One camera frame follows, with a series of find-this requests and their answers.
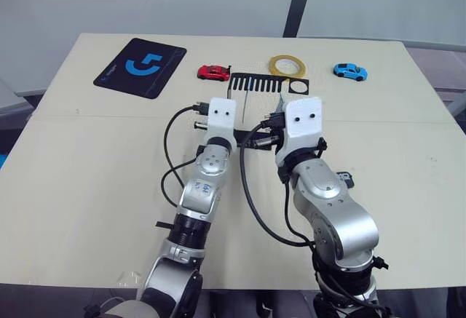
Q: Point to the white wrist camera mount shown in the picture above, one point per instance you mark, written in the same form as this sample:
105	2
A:
304	129
222	123

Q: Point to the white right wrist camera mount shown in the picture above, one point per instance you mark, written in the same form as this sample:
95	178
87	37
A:
304	129

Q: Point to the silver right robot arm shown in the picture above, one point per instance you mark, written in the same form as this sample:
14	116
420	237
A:
335	216

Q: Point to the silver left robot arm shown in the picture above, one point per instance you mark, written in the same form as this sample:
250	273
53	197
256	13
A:
204	190

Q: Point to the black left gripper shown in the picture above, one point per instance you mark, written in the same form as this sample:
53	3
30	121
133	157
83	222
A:
200	126

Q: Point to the red toy car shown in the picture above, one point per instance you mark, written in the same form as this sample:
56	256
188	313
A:
213	72

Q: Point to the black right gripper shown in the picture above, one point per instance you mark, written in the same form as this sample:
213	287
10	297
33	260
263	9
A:
278	132

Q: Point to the black comb-shaped watch stand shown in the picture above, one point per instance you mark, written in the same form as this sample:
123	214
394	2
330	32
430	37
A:
255	77

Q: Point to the dark wall post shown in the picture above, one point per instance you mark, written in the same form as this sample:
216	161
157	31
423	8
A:
296	3

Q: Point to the clear tape scrap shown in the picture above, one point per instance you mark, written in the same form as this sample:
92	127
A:
129	277

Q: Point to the yellow tape roll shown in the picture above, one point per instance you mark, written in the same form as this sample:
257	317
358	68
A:
272	67

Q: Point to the black mouse pad blue logo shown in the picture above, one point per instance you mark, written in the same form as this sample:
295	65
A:
140	67

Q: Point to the blue toy car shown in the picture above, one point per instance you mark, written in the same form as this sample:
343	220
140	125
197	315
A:
349	71

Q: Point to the dark grey side furniture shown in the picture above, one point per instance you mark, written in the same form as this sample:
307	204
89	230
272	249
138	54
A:
442	74

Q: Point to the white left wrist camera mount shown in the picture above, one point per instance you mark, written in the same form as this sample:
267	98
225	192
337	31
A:
222	123

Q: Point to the black smart watch body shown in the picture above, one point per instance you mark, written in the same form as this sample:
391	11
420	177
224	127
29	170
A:
346	178

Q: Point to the pale rounded shape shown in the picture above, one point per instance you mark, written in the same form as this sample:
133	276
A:
123	310

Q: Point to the grey side table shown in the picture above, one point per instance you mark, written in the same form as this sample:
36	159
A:
16	96

